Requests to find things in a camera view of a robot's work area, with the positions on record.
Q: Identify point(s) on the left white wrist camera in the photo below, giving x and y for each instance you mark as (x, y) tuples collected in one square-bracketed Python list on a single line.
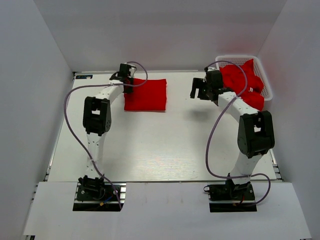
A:
[(132, 70)]

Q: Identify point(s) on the red t shirt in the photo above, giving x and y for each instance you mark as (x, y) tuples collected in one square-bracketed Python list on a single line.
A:
[(149, 97)]

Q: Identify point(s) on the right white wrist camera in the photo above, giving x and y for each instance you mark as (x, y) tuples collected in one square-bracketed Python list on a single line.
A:
[(209, 69)]

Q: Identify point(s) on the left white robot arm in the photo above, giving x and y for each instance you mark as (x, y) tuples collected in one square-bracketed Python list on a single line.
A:
[(97, 118)]

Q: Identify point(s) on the white plastic basket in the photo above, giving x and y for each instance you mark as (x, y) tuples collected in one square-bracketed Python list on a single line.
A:
[(257, 68)]

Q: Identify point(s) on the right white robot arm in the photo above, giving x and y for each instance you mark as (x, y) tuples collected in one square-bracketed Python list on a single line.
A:
[(255, 136)]

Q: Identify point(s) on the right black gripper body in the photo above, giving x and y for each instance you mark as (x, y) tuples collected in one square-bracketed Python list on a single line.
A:
[(205, 92)]

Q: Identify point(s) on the red t shirts in basket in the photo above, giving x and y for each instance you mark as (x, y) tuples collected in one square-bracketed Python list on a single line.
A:
[(233, 78)]

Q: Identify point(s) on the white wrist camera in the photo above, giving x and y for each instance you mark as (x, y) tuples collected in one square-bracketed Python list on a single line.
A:
[(132, 70), (209, 69)]

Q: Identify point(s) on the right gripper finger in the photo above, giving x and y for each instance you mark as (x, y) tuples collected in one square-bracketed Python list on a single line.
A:
[(195, 93), (198, 83)]

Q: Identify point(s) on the blue table label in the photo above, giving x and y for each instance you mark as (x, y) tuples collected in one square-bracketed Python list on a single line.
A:
[(84, 76)]

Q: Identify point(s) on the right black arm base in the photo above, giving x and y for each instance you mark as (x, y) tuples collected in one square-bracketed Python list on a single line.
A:
[(230, 197)]

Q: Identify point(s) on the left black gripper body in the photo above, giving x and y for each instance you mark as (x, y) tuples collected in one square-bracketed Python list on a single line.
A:
[(129, 89)]

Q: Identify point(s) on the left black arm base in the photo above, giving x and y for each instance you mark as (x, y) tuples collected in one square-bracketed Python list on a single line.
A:
[(96, 195)]

